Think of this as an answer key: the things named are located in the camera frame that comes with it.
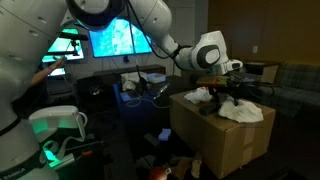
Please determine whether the person's bare forearm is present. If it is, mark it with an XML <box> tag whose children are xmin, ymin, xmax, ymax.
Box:
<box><xmin>30</xmin><ymin>64</ymin><xmax>56</xmax><ymax>88</ymax></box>

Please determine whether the white cloth pile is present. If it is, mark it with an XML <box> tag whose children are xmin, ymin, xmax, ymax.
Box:
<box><xmin>120</xmin><ymin>71</ymin><xmax>148</xmax><ymax>92</ymax></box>

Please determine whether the white table cable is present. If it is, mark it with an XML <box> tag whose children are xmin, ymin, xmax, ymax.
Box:
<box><xmin>125</xmin><ymin>94</ymin><xmax>171</xmax><ymax>109</ymax></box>

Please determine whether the person in dark clothes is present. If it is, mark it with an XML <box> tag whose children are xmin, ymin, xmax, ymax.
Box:
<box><xmin>11</xmin><ymin>78</ymin><xmax>51</xmax><ymax>118</ymax></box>

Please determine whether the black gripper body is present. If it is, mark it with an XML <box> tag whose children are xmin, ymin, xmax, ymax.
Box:
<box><xmin>216</xmin><ymin>75</ymin><xmax>254</xmax><ymax>101</ymax></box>

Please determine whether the black tool orange tip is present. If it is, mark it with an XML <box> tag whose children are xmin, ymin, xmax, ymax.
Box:
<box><xmin>63</xmin><ymin>139</ymin><xmax>107</xmax><ymax>159</ymax></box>

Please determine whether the large white towel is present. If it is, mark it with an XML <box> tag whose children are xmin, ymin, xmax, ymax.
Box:
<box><xmin>218</xmin><ymin>95</ymin><xmax>264</xmax><ymax>124</ymax></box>

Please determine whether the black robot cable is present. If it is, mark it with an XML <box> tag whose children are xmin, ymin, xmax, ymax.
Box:
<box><xmin>124</xmin><ymin>0</ymin><xmax>194</xmax><ymax>81</ymax></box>

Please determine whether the blue sponge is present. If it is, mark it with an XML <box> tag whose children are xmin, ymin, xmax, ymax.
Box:
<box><xmin>157</xmin><ymin>128</ymin><xmax>172</xmax><ymax>142</ymax></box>

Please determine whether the crumpled white cloth red mark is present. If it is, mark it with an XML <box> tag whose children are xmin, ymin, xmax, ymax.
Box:
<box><xmin>183</xmin><ymin>86</ymin><xmax>214</xmax><ymax>105</ymax></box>

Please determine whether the plaid green sofa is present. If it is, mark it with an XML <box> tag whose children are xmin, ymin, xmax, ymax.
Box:
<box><xmin>263</xmin><ymin>63</ymin><xmax>320</xmax><ymax>118</ymax></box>

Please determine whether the open dark laptop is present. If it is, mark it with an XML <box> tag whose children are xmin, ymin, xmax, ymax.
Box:
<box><xmin>118</xmin><ymin>77</ymin><xmax>148</xmax><ymax>103</ymax></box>

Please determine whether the small lit screen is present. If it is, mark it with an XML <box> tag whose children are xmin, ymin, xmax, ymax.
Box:
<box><xmin>46</xmin><ymin>66</ymin><xmax>67</xmax><ymax>78</ymax></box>

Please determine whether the tan wrist mount plate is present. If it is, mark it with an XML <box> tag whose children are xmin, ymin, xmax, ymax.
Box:
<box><xmin>195</xmin><ymin>75</ymin><xmax>232</xmax><ymax>88</ymax></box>

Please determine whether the large cardboard box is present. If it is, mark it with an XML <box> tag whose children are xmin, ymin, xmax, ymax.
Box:
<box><xmin>169</xmin><ymin>91</ymin><xmax>277</xmax><ymax>179</ymax></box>

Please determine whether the large wall monitor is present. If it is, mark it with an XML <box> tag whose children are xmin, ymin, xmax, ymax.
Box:
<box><xmin>89</xmin><ymin>17</ymin><xmax>154</xmax><ymax>59</ymax></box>

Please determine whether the person's hand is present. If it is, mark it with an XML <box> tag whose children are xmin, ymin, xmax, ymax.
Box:
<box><xmin>49</xmin><ymin>56</ymin><xmax>68</xmax><ymax>71</ymax></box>

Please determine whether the thick black foam block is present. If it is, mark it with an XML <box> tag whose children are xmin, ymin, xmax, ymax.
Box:
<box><xmin>199</xmin><ymin>102</ymin><xmax>219</xmax><ymax>117</ymax></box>

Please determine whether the white plastic bin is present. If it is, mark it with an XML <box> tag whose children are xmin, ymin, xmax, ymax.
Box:
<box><xmin>146</xmin><ymin>72</ymin><xmax>167</xmax><ymax>84</ymax></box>

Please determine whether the black office chair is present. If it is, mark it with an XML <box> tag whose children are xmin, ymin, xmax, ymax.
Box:
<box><xmin>73</xmin><ymin>74</ymin><xmax>116</xmax><ymax>113</ymax></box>

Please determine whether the wooden shelf cabinet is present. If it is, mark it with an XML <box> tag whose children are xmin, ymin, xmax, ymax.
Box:
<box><xmin>243</xmin><ymin>60</ymin><xmax>280</xmax><ymax>88</ymax></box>

